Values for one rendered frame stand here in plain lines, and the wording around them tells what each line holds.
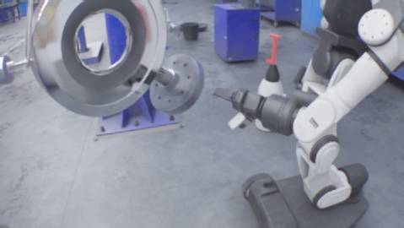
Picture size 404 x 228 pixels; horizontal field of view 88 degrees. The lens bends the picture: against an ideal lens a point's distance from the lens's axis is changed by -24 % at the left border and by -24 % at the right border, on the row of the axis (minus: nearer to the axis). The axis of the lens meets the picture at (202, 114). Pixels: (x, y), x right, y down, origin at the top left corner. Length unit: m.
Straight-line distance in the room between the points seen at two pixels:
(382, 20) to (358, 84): 0.14
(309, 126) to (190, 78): 0.40
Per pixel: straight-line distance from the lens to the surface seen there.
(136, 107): 2.35
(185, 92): 0.80
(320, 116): 0.56
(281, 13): 6.05
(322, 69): 0.92
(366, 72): 0.56
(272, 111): 0.62
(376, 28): 0.55
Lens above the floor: 1.26
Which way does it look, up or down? 31 degrees down
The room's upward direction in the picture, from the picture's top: 1 degrees counter-clockwise
